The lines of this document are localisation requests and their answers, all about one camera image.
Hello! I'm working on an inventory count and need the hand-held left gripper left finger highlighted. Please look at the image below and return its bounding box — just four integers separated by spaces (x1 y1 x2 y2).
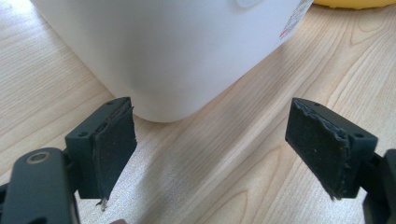
64 96 138 212

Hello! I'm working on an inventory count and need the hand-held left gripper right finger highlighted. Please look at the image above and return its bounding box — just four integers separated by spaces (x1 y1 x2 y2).
284 97 379 201

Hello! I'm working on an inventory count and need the white plastic container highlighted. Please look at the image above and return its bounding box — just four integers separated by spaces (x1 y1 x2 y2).
30 0 315 123

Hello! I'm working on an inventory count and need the yellow object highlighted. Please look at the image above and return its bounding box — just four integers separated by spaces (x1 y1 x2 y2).
312 0 396 10

